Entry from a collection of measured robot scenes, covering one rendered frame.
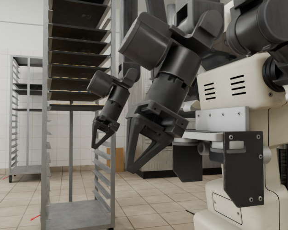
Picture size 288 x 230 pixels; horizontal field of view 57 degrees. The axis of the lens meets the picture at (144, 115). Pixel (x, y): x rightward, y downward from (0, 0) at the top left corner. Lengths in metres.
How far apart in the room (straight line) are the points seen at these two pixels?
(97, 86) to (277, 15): 0.51
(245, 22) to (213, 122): 0.30
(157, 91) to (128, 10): 0.53
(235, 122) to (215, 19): 0.30
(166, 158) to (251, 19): 3.75
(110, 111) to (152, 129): 0.43
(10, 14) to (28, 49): 0.64
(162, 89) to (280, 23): 0.23
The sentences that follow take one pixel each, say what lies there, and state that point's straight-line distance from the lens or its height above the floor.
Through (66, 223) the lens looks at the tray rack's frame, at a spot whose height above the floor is 0.15.
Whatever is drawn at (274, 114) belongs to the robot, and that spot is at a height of 0.86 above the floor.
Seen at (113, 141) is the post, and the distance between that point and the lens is 1.87.
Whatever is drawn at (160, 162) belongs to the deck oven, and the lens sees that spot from 4.15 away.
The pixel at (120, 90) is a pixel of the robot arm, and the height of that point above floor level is 0.94.
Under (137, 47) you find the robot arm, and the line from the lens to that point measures 0.39.
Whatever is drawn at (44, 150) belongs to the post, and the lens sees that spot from 1.82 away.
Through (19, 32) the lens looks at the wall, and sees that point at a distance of 5.19.
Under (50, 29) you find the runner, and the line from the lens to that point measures 2.04.
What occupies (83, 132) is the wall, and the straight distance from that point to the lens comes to 4.89.
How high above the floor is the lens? 0.84
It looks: 2 degrees up
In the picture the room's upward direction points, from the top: straight up
